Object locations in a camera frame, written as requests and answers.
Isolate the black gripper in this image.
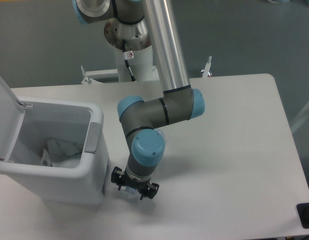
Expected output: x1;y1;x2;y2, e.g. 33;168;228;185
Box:
111;166;160;200

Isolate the crushed clear plastic bottle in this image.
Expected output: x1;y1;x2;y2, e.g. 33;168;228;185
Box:
124;132;166;200

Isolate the clear plastic bag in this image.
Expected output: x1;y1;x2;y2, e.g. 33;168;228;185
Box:
47;138;83;169

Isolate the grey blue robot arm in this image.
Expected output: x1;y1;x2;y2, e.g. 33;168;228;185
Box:
72;0;205;199

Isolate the white trash can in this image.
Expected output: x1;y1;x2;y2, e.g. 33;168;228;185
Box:
0;96;109;205

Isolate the white crumpled paper trash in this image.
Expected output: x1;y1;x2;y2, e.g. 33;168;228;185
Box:
39;148;53;167

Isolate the white trash can lid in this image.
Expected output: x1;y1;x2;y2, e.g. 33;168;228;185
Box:
0;76;33;161

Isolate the black device at table edge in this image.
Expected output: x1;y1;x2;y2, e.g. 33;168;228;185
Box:
296;202;309;229

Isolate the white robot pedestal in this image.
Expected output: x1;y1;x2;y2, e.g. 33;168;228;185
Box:
80;19;213;85

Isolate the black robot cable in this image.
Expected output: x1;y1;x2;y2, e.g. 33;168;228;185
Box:
121;38;138;83

